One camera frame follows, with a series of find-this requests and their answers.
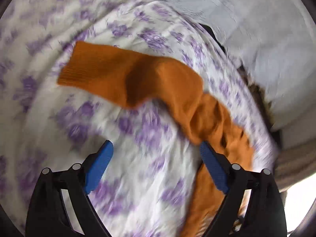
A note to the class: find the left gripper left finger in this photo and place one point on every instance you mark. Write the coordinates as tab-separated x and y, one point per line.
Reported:
47	214

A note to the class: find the orange knitted cat cardigan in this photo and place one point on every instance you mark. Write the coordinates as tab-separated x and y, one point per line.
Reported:
129	79

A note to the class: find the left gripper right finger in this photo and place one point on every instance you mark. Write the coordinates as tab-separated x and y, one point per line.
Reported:
264	215

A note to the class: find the purple floral bed sheet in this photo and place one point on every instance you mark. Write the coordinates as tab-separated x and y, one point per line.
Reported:
148	184

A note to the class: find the white lace cover cloth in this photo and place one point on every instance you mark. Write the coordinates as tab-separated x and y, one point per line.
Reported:
275	40

